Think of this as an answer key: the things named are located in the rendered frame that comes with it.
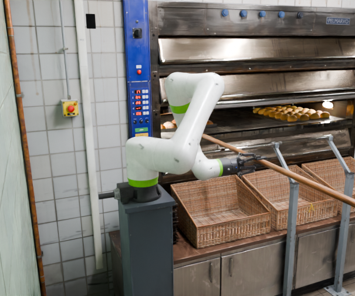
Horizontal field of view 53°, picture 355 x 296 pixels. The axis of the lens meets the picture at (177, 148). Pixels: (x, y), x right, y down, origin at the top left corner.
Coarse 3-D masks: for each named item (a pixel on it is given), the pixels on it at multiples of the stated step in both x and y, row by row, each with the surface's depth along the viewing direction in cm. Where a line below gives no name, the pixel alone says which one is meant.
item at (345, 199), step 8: (208, 136) 250; (224, 144) 229; (240, 152) 212; (256, 160) 197; (264, 160) 192; (272, 168) 184; (280, 168) 179; (288, 176) 174; (296, 176) 168; (312, 184) 159; (320, 184) 156; (328, 192) 150; (336, 192) 148; (344, 200) 143; (352, 200) 140
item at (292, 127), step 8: (336, 120) 316; (344, 120) 315; (264, 128) 289; (272, 128) 288; (280, 128) 291; (288, 128) 294; (296, 128) 297; (304, 128) 300; (312, 128) 303; (216, 136) 269; (224, 136) 272; (232, 136) 275; (240, 136) 278
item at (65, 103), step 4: (60, 100) 219; (64, 100) 216; (68, 100) 217; (72, 100) 217; (76, 100) 218; (64, 104) 216; (68, 104) 217; (72, 104) 218; (64, 108) 216; (76, 108) 219; (64, 112) 217; (68, 112) 218; (72, 112) 219; (76, 112) 220; (64, 116) 218; (68, 116) 219
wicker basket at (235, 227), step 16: (224, 176) 276; (176, 192) 262; (192, 192) 267; (208, 192) 271; (224, 192) 276; (240, 192) 275; (176, 208) 254; (192, 208) 267; (224, 208) 276; (240, 208) 279; (256, 208) 257; (192, 224) 228; (208, 224) 225; (224, 224) 230; (240, 224) 234; (256, 224) 255; (192, 240) 232; (208, 240) 228; (224, 240) 233
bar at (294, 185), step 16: (256, 144) 240; (272, 144) 244; (352, 176) 248; (352, 192) 252; (288, 224) 240; (288, 240) 242; (288, 256) 244; (288, 272) 246; (336, 272) 270; (288, 288) 250; (336, 288) 272
